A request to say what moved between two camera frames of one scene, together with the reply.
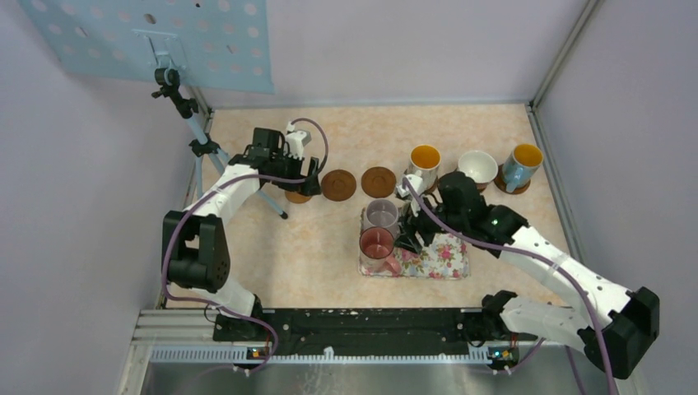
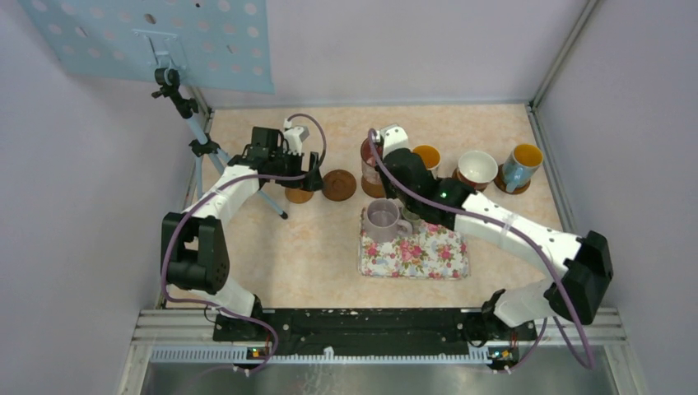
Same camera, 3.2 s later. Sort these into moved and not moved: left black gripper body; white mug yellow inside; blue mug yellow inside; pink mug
Moved: pink mug
Not moved: white mug yellow inside; blue mug yellow inside; left black gripper body
